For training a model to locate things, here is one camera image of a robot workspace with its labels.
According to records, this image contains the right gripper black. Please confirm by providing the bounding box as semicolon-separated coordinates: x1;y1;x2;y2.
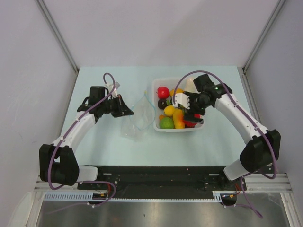
183;91;211;124

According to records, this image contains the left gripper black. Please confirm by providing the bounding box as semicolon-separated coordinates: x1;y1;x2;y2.
100;94;134;118

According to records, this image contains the clear zip top bag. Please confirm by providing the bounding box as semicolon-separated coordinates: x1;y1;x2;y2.
121;91;155;141

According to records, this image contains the red bell pepper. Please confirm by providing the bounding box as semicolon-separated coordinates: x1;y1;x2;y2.
184;121;197;128

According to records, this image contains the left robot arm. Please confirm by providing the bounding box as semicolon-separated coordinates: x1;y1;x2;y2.
39;83;133;189

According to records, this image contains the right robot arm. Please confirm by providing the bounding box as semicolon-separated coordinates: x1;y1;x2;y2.
173;71;281;190

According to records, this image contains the orange yellow mango top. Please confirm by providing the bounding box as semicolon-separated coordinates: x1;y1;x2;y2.
169;88;183;98

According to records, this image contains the orange papaya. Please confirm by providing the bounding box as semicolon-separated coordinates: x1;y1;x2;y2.
172;109;185;129

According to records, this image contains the yellow lemon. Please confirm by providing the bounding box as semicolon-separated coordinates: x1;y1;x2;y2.
163;105;177;117

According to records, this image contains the green lime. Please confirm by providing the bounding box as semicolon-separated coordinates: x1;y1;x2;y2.
159;117;175;129

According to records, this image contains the white radish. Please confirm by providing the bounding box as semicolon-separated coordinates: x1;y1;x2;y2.
184;77;198;93

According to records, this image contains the dark purple mangosteen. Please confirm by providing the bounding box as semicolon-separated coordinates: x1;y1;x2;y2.
158;99;168;110

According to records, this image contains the red apple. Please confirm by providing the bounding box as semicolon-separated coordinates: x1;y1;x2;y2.
157;87;170;99

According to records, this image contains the white plastic basket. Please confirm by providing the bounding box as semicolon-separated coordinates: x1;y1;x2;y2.
152;78;203;132

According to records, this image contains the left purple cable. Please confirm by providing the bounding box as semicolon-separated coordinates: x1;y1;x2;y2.
48;73;116;215

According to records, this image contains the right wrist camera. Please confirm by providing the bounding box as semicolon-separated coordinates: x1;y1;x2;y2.
172;93;190;110

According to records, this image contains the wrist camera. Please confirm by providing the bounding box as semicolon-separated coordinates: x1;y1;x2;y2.
172;93;190;110
105;82;120;99

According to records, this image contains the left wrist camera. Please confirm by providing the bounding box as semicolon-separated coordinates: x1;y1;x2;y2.
105;82;120;99

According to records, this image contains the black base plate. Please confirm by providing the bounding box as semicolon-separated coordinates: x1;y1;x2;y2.
77;166;246;199

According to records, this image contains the white cable duct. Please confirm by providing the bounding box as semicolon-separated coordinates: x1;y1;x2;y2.
44;192;222;203

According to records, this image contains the aluminium front rail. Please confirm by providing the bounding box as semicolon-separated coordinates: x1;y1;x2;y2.
34;174;293;193

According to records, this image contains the right aluminium frame post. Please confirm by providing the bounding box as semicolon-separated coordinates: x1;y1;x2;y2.
242;0;287;72

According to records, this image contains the aluminium frame post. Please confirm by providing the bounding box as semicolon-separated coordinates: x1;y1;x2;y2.
242;0;287;72
35;0;80;75

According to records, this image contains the left aluminium frame post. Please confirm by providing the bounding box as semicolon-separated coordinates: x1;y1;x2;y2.
35;0;80;75

